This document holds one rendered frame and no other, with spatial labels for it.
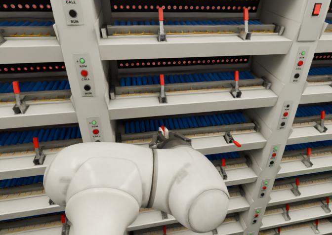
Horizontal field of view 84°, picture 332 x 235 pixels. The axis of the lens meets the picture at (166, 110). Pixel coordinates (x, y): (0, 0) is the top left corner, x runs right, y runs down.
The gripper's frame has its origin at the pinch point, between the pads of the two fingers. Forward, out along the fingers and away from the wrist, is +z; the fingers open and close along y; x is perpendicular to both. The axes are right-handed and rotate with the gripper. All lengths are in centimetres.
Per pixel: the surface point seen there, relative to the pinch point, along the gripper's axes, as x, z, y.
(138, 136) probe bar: -2.3, 6.7, -9.2
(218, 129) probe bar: -2.5, 6.0, 23.9
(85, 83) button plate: 19.3, -6.5, -23.0
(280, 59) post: 23.6, -3.8, 42.7
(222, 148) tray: -9.4, 1.8, 23.5
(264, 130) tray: -3.9, 2.8, 42.4
